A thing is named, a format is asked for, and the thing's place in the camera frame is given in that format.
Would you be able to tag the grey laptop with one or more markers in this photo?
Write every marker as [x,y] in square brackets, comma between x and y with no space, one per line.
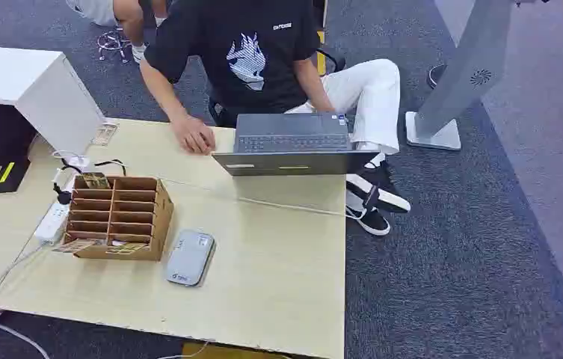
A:
[291,143]

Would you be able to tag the person's right hand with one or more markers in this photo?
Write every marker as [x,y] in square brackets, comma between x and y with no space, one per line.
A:
[193,134]

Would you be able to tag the grey card reader device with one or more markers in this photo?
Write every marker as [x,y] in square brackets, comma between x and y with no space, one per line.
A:
[190,258]

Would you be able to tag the person in black shirt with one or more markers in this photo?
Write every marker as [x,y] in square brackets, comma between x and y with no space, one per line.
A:
[251,59]

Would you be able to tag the wooden card box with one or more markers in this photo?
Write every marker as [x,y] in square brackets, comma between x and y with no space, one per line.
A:
[122,218]

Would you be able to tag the card with brown print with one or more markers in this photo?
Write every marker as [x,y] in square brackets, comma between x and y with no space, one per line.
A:
[74,245]
[125,248]
[95,181]

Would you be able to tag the clear plastic card holder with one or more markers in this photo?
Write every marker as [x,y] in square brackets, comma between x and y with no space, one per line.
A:
[105,134]

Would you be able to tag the grey monitor stand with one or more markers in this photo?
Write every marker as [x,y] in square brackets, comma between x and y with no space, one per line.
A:
[464,74]

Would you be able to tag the chair base with casters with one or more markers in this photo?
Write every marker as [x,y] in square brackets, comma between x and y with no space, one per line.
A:
[112,43]

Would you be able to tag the white power strip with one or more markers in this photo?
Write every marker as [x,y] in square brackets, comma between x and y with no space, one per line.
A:
[53,220]

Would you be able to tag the white cabinet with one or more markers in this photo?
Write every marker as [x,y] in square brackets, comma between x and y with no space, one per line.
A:
[38,94]

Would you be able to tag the black power adapter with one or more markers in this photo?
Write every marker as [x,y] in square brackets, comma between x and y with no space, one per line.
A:
[9,174]

